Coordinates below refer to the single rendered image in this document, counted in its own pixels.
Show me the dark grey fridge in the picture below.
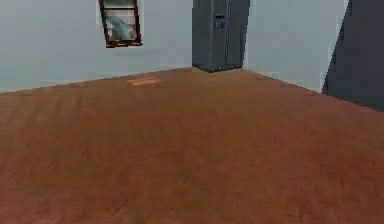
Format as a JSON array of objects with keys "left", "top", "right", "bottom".
[{"left": 191, "top": 0, "right": 251, "bottom": 73}]

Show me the dark red framed window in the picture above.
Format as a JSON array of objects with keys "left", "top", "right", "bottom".
[{"left": 97, "top": 0, "right": 144, "bottom": 49}]

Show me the dark grey tall cupboard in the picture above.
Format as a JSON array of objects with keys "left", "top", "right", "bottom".
[{"left": 321, "top": 0, "right": 384, "bottom": 113}]

